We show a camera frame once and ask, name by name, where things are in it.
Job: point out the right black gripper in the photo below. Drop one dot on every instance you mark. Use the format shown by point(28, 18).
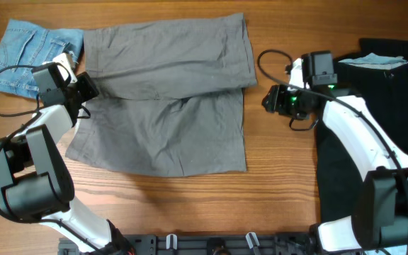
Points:
point(278, 93)

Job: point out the folded blue denim shorts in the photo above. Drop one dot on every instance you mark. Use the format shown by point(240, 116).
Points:
point(26, 43)

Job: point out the black shorts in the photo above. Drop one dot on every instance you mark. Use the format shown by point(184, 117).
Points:
point(385, 91)

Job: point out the grey cotton shorts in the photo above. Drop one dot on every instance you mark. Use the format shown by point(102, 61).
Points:
point(171, 97)

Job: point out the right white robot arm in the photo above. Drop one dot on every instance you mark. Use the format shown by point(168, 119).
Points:
point(359, 111)

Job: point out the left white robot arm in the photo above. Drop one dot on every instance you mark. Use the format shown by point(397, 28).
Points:
point(35, 184)

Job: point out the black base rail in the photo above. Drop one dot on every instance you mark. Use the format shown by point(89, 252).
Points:
point(251, 243)

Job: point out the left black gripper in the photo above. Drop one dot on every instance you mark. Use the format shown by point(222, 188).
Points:
point(84, 79)

